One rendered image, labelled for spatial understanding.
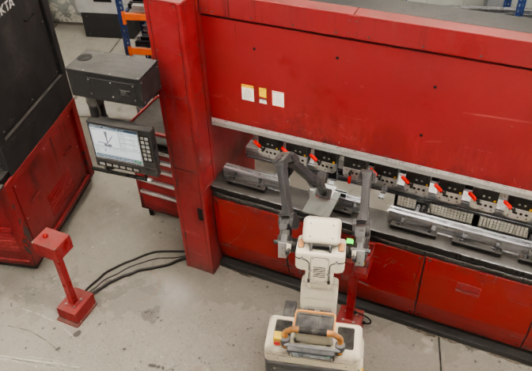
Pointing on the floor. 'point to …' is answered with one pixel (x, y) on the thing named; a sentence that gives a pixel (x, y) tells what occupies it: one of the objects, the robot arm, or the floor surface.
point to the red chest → (166, 198)
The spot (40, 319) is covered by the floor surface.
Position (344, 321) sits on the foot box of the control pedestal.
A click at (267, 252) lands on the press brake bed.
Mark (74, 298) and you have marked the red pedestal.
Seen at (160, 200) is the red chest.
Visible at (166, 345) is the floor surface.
